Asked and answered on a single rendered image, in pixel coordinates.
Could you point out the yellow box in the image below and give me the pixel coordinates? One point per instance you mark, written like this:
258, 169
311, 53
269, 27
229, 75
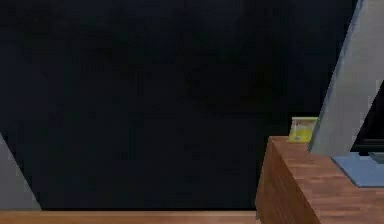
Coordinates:
301, 130

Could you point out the brown wooden cabinet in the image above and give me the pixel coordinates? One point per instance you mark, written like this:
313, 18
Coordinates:
300, 186

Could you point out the blue flat mat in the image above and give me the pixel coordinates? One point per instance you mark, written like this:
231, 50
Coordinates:
363, 168

